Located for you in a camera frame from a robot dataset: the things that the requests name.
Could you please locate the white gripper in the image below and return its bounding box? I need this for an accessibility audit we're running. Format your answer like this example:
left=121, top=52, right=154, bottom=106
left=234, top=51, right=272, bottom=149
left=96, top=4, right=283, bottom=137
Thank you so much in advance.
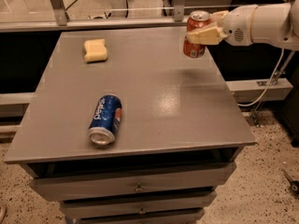
left=186, top=5, right=258, bottom=46

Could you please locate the red coke can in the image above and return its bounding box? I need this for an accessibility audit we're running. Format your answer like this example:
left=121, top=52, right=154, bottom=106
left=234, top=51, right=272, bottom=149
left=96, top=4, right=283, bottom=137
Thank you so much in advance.
left=183, top=10, right=211, bottom=58

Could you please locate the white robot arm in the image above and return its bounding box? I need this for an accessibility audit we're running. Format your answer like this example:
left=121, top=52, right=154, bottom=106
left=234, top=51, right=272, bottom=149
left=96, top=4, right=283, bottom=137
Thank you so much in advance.
left=186, top=0, right=299, bottom=51

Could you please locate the blue pepsi can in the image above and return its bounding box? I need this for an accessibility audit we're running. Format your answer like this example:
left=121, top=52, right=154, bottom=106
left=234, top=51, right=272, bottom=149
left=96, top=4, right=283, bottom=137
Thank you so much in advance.
left=88, top=94, right=122, bottom=146

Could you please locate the grey drawer cabinet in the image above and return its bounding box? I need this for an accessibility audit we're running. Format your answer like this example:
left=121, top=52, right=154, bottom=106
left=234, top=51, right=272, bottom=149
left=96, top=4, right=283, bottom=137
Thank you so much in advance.
left=4, top=26, right=257, bottom=224

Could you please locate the yellow sponge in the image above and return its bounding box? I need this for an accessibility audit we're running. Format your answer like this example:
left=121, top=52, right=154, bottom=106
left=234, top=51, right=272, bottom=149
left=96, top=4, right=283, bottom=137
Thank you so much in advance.
left=84, top=39, right=107, bottom=63

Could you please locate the top grey drawer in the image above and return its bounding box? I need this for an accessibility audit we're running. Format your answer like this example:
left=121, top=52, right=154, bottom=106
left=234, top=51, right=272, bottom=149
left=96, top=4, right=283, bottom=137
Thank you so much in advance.
left=30, top=161, right=236, bottom=201

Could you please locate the grey drawer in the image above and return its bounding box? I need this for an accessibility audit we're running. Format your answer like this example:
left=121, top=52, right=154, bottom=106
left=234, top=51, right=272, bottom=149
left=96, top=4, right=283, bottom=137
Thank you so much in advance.
left=30, top=161, right=236, bottom=201
left=79, top=208, right=205, bottom=224
left=60, top=191, right=216, bottom=218

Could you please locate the middle grey drawer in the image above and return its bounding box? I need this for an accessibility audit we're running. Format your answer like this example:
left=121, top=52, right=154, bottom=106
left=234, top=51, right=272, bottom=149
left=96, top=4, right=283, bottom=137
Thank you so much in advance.
left=60, top=191, right=216, bottom=218

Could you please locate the black caster wheel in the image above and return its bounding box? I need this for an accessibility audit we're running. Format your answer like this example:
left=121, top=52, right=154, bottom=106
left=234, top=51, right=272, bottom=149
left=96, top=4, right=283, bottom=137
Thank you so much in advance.
left=283, top=170, right=299, bottom=194

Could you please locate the bottom grey drawer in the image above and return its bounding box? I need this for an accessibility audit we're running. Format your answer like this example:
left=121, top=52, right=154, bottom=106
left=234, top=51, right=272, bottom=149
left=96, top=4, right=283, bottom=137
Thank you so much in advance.
left=79, top=208, right=205, bottom=224

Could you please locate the white cable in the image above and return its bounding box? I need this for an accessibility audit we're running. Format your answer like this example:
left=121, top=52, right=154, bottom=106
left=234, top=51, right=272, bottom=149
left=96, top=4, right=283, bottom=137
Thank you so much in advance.
left=236, top=48, right=286, bottom=108

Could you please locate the metal window rail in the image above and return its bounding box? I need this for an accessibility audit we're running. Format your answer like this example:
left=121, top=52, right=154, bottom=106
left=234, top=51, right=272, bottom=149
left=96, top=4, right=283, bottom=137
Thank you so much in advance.
left=0, top=0, right=278, bottom=34

